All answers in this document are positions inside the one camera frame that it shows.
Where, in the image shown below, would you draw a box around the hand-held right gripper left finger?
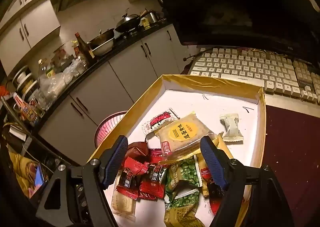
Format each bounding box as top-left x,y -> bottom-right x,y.
36,135 -> 129,227

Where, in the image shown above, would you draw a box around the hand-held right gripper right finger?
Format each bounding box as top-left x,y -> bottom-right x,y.
200,136 -> 293,227

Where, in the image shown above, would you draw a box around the golden snack packet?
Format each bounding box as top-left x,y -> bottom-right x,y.
197,133 -> 232,197

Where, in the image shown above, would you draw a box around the dark red glossy packet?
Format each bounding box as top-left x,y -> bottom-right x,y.
127,142 -> 150,165

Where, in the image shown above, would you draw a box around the dark snack packet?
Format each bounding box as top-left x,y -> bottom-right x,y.
207,182 -> 225,215

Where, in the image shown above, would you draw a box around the pale long wafer packet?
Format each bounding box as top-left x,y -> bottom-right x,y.
111,183 -> 137,217

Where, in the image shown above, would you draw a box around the white candy packet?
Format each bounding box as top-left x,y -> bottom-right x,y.
219,113 -> 244,143

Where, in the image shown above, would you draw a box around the yellow-label cake packet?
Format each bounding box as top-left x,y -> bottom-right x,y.
154,111 -> 218,161

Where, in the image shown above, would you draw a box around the plain red snack packet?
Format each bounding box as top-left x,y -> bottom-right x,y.
149,148 -> 173,165

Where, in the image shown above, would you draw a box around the white red-print snack packet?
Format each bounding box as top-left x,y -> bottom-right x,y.
141,108 -> 180,138

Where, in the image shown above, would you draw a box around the green yellow snack packet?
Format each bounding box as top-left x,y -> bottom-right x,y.
164,207 -> 205,227

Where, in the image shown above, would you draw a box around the gold-rimmed white tray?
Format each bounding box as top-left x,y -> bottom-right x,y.
87,74 -> 267,227

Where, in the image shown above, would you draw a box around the round pink heater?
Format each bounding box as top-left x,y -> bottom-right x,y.
94,111 -> 128,149

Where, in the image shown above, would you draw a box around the black smartphone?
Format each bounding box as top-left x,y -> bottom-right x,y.
28,163 -> 47,199

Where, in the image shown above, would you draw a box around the dark red table cloth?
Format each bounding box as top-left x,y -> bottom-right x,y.
262,105 -> 320,227

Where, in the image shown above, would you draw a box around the kitchen counter with grey cabinets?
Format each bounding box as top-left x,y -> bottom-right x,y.
37,21 -> 190,165

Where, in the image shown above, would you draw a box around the clear plastic bags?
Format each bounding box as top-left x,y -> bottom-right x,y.
39,60 -> 88,100

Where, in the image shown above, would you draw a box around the white grey keyboard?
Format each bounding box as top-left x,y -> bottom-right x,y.
186,47 -> 320,105

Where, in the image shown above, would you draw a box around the colourful red packets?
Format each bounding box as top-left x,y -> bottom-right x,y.
14,92 -> 40,126

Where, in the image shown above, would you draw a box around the cooking oil bottle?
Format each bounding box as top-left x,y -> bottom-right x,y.
37,58 -> 57,79

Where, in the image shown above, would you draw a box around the stack of white bowls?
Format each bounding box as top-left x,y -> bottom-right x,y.
12,66 -> 38,100

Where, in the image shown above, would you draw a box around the dark sauce bottle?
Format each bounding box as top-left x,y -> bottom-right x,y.
75,32 -> 94,63

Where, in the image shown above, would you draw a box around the dark open wok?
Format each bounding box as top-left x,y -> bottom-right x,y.
87,29 -> 115,48

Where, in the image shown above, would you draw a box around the wok with steel lid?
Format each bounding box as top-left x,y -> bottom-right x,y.
114,9 -> 142,33

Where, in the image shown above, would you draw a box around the black computer monitor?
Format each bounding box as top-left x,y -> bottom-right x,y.
145,0 -> 320,65

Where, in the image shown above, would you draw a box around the white upper kitchen cabinets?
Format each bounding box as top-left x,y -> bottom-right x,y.
0,0 -> 148,73

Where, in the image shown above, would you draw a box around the thin black cable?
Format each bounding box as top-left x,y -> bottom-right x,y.
182,51 -> 208,62

